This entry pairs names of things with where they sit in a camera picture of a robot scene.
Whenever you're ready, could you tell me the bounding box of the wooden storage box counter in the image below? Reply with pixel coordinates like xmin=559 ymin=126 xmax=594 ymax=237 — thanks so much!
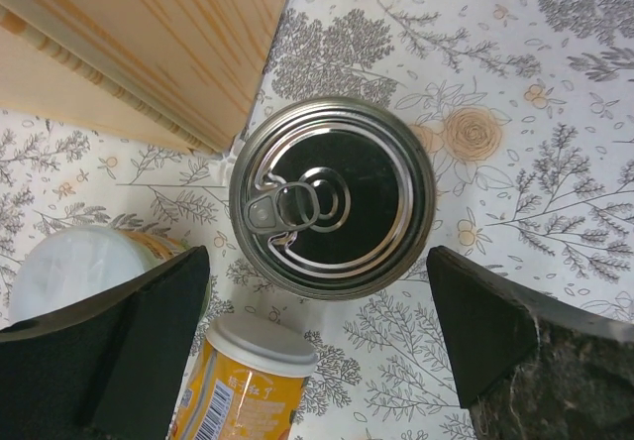
xmin=1 ymin=0 xmax=287 ymax=153

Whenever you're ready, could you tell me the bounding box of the short yellow can standing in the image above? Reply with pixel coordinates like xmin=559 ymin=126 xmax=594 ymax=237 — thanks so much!
xmin=9 ymin=225 xmax=185 ymax=326

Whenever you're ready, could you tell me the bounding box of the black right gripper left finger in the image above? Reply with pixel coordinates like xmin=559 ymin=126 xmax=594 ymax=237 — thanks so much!
xmin=1 ymin=246 xmax=210 ymax=439

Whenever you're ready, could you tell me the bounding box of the blue soup can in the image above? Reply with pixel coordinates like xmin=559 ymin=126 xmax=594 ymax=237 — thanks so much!
xmin=229 ymin=96 xmax=436 ymax=301

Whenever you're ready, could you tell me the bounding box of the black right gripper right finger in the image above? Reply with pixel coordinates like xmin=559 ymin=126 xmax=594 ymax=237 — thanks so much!
xmin=426 ymin=247 xmax=633 ymax=439

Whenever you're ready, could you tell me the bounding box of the white corner connector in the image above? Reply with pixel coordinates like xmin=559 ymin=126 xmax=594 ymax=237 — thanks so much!
xmin=210 ymin=127 xmax=249 ymax=186

